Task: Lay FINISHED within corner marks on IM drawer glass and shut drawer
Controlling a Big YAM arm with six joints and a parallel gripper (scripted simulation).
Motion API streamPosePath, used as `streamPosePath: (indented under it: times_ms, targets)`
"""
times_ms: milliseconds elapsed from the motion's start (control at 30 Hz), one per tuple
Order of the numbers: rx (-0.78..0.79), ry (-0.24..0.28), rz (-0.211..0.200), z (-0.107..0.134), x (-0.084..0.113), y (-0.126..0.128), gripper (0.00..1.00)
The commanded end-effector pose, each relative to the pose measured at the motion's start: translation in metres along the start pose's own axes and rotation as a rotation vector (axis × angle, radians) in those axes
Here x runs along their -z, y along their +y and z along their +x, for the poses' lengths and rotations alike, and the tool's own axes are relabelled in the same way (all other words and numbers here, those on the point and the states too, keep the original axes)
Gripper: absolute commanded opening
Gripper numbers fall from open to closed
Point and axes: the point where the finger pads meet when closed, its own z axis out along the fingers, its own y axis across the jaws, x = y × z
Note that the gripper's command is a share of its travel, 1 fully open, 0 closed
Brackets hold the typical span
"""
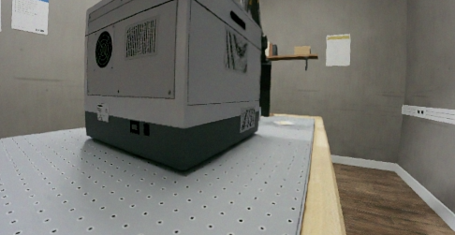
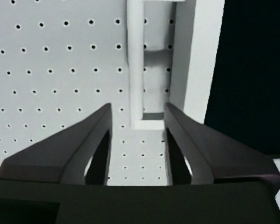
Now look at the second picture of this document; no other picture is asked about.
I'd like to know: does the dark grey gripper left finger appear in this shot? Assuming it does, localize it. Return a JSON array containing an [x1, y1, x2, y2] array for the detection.
[[0, 103, 113, 185]]

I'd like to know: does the grey boxy benchtop instrument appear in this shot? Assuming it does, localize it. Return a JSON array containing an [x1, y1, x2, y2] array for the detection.
[[127, 0, 280, 161]]

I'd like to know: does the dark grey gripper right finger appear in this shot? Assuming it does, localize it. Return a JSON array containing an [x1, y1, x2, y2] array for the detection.
[[164, 102, 280, 197]]

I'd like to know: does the grey perforated metal plate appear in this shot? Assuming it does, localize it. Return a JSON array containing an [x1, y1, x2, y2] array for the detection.
[[0, 0, 177, 186]]

